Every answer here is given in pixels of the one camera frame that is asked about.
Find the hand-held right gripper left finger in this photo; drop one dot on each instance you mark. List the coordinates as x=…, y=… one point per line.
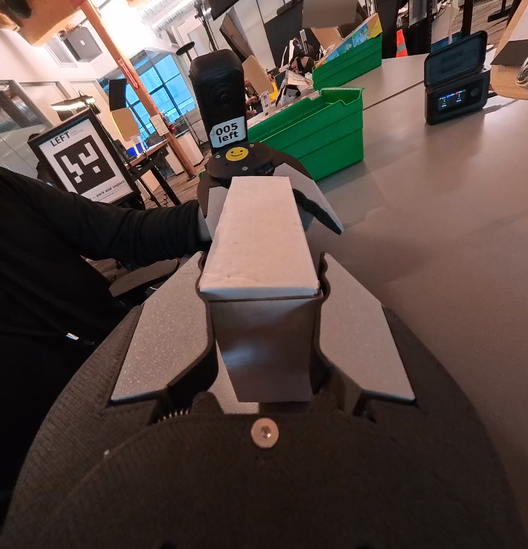
x=165, y=343

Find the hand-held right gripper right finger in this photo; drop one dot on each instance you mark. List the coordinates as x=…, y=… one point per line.
x=358, y=339

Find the metal badge clip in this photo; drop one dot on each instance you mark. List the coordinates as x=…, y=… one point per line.
x=73, y=336

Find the person's left forearm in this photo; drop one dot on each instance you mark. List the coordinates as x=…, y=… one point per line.
x=139, y=227

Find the colourful printed box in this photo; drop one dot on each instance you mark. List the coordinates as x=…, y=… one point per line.
x=354, y=38

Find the brown round post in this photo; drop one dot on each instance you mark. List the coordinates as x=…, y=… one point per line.
x=131, y=73

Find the black device with screen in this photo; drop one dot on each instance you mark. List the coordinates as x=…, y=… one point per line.
x=455, y=73

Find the marker sign board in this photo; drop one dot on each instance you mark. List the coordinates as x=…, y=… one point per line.
x=84, y=158

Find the white cabinet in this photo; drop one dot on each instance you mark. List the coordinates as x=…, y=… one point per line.
x=191, y=150

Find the green plastic bin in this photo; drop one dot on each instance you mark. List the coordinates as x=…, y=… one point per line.
x=324, y=141
x=350, y=60

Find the orange traffic cone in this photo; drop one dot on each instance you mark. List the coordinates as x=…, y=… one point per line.
x=401, y=45

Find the instruction sheet on wooden stand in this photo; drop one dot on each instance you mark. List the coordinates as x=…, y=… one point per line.
x=513, y=85

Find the white cardboard mailer box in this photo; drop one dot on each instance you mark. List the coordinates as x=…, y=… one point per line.
x=259, y=240

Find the person's dark clothed body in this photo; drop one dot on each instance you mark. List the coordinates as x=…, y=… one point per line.
x=32, y=300

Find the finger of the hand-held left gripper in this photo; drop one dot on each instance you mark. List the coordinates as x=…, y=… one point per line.
x=315, y=197
x=213, y=210

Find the black floor lamp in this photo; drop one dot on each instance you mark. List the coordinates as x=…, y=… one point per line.
x=185, y=48

